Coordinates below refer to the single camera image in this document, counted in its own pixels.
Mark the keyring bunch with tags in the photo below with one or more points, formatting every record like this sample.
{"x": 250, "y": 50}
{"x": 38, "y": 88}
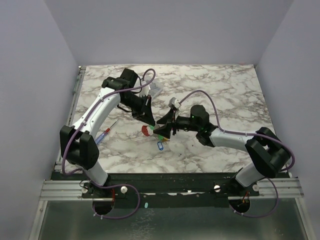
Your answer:
{"x": 148, "y": 131}

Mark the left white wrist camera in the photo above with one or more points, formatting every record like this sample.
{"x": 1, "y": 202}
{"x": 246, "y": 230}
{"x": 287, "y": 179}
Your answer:
{"x": 144, "y": 91}

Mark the blue red screwdriver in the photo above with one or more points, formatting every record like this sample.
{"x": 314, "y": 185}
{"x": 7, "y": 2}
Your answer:
{"x": 105, "y": 133}

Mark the aluminium rail frame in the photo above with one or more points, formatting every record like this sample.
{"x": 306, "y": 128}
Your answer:
{"x": 233, "y": 96}

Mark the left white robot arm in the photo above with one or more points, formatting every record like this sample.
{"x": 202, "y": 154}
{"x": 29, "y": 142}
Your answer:
{"x": 77, "y": 142}

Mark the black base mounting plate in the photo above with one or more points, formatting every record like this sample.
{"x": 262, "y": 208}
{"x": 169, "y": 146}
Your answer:
{"x": 168, "y": 190}

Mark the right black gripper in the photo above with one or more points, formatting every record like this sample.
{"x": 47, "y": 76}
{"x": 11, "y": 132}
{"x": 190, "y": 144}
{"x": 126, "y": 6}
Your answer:
{"x": 172, "y": 122}

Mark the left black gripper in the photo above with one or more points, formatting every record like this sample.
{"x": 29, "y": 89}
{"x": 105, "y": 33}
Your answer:
{"x": 146, "y": 114}

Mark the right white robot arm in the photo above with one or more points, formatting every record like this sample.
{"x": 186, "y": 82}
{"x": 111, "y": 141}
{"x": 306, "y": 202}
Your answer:
{"x": 268, "y": 155}

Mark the clear plastic organizer box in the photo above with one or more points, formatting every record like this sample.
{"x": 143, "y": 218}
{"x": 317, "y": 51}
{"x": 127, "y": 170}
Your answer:
{"x": 156, "y": 88}

